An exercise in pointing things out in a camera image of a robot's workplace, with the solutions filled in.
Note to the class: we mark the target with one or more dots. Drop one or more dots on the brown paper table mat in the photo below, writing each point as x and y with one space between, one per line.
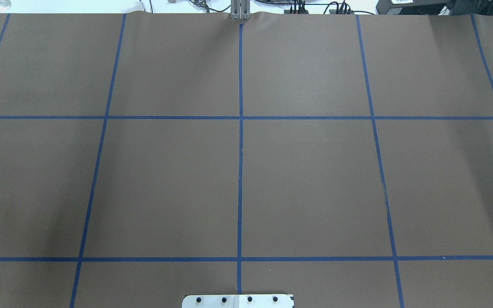
149 159

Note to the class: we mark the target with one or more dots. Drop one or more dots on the black computer box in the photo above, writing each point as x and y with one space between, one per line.
410 7

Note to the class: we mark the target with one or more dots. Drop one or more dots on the aluminium frame post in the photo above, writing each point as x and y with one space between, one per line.
240 9

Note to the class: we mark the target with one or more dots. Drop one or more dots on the white column base plate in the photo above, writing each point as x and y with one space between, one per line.
239 301

